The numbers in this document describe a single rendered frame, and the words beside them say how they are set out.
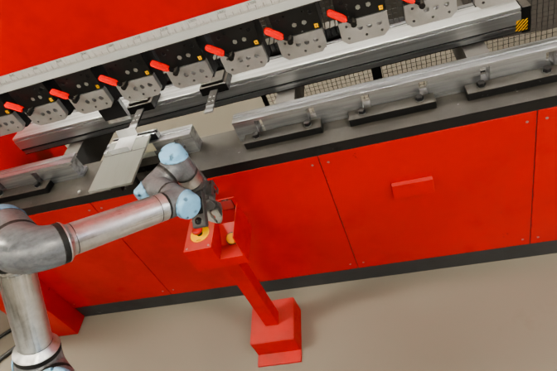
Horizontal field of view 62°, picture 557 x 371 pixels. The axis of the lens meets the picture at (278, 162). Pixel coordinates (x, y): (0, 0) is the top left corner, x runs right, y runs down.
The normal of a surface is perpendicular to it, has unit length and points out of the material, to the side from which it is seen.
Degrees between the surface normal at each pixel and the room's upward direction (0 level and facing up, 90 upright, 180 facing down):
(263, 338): 0
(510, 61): 90
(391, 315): 0
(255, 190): 90
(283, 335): 0
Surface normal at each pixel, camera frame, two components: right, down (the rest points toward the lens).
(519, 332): -0.32, -0.70
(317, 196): -0.05, 0.69
